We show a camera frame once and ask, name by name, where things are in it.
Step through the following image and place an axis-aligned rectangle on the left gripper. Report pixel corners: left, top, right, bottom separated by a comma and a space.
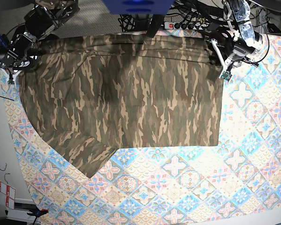
205, 35, 263, 81

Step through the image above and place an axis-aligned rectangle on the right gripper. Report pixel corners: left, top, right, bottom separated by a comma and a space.
1, 63, 30, 85

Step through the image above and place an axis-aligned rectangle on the camouflage T-shirt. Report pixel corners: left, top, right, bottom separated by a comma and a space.
18, 34, 223, 177

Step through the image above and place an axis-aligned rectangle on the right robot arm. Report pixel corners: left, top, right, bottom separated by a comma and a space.
0, 0, 80, 85

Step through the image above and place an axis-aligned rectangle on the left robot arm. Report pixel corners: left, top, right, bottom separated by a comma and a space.
198, 0, 267, 81

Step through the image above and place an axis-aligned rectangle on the red black clamp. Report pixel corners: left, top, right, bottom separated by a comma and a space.
0, 34, 10, 49

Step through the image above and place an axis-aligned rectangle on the white power strip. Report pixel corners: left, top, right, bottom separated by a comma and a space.
163, 21, 219, 30

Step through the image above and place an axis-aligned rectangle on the red white label card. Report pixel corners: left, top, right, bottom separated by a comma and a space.
0, 181, 16, 210

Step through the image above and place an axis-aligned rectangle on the patterned tile tablecloth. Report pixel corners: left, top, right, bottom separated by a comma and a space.
0, 35, 281, 225

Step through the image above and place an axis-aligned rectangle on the blue orange clamp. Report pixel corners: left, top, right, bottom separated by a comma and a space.
27, 209, 48, 218

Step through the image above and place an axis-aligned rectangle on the black support post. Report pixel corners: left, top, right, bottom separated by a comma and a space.
146, 14, 164, 38

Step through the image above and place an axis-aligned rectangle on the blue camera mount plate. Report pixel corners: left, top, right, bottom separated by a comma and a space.
103, 0, 174, 15

